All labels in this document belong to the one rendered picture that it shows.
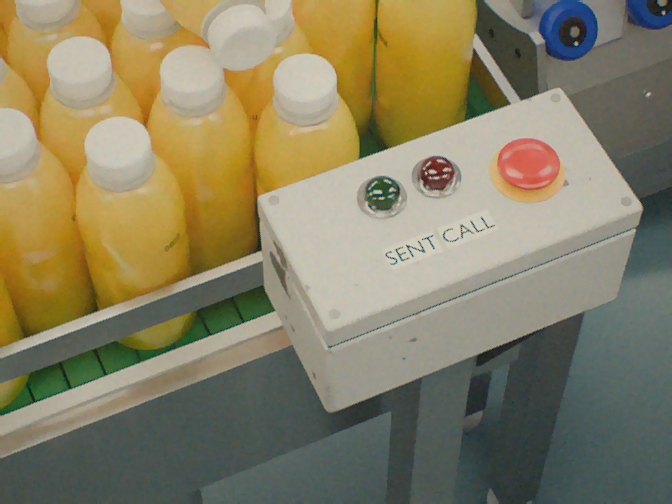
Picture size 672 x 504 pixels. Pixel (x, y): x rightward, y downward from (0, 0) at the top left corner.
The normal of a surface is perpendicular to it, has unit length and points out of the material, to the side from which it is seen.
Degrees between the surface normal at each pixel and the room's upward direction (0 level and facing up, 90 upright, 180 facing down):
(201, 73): 0
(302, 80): 0
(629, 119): 71
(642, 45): 52
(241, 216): 90
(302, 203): 0
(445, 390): 90
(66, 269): 90
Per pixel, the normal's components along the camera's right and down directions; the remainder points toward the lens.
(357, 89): 0.62, 0.66
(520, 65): -0.91, 0.34
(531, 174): 0.00, -0.47
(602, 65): 0.33, 0.26
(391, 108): -0.64, 0.64
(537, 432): 0.41, 0.76
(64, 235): 0.79, 0.51
